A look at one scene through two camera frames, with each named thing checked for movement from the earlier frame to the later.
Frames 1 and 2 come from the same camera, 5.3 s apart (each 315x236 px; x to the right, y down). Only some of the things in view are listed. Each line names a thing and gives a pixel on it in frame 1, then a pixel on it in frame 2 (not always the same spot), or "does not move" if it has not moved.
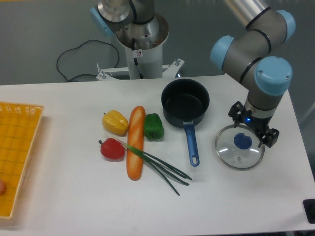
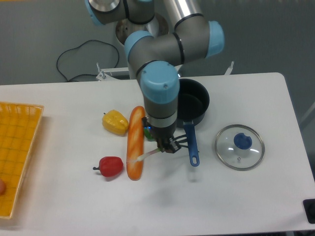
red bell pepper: [111, 149] to [110, 166]
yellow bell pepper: [115, 122] does not move
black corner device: [309, 206] does not move
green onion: [163, 169] to [150, 135]
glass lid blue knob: [237, 148] does not move
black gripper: [259, 124] to [163, 134]
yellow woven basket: [18, 125] does not move
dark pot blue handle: [185, 102] does not move
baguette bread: [136, 132] does not move
